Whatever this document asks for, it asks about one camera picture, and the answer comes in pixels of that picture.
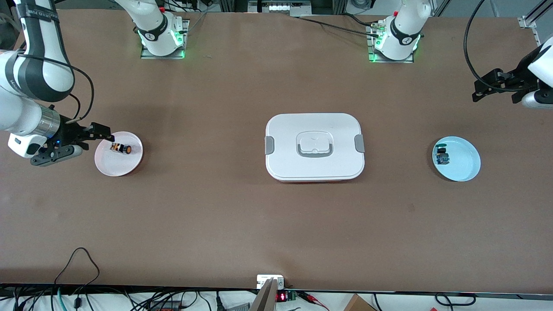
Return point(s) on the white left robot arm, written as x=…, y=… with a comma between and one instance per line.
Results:
x=402, y=30

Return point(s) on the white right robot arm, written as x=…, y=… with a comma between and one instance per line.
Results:
x=21, y=116

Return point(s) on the red clip lead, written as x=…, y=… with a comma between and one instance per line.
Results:
x=313, y=299

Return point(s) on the white lit device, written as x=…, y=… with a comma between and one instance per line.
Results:
x=280, y=7

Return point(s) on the red digit display module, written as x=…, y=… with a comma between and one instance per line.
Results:
x=281, y=297

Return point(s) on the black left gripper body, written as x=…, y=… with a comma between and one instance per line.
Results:
x=519, y=78

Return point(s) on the orange push button switch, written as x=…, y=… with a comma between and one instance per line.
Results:
x=120, y=148

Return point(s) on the white lidded lunch box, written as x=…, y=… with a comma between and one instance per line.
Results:
x=315, y=166

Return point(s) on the small white mounting block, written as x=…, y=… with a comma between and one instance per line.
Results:
x=262, y=280

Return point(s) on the green push button switch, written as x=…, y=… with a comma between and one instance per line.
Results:
x=442, y=157

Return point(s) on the aluminium slotted rail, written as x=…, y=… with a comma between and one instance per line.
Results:
x=535, y=26

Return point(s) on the aluminium profile bar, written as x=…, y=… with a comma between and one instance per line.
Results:
x=264, y=298

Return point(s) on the light blue round plate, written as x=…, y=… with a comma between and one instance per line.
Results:
x=464, y=162

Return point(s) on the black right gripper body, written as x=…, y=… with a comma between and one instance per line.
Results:
x=68, y=132

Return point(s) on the pink round plate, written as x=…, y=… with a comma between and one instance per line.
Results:
x=116, y=166

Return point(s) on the brown cardboard box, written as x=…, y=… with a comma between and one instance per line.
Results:
x=358, y=304

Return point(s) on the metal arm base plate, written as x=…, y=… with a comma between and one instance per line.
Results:
x=373, y=59
x=144, y=55

